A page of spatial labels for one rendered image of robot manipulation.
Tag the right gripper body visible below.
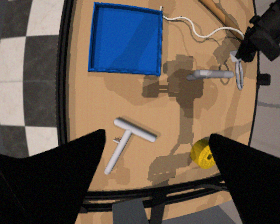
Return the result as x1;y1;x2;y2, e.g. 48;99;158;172
249;0;280;62

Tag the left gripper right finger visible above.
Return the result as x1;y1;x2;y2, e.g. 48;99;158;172
208;133;280;224

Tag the black rubber mallet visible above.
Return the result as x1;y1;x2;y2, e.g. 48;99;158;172
199;0;257;62

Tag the grey metal ring with white cord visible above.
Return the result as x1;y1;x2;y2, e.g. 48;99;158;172
162;13;244;90

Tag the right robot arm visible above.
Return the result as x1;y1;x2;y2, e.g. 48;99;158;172
275;35;280;43

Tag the yellow cylinder with center hole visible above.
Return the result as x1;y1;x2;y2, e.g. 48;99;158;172
190;139;215;169

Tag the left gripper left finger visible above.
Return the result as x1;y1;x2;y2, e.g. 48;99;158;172
0;129;106;224

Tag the grey post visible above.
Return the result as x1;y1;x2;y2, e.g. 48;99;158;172
187;74;208;81

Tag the blue tray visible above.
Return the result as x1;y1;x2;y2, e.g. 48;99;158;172
87;2;163;76

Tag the grey rounded cylinder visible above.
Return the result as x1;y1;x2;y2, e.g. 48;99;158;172
193;70;234;78

